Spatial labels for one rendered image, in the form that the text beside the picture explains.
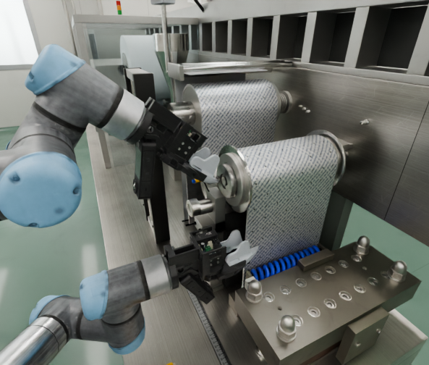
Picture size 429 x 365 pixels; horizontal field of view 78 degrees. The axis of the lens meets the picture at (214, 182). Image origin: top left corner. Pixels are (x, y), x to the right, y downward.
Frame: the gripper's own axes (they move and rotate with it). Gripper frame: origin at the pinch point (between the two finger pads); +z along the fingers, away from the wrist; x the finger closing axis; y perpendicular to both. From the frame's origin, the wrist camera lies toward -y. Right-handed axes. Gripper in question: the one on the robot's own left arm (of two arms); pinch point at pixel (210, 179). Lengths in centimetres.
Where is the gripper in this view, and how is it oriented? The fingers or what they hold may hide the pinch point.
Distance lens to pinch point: 57.6
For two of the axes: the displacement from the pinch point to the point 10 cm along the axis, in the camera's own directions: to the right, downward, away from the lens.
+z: 7.0, 4.0, 6.0
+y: 5.8, -8.1, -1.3
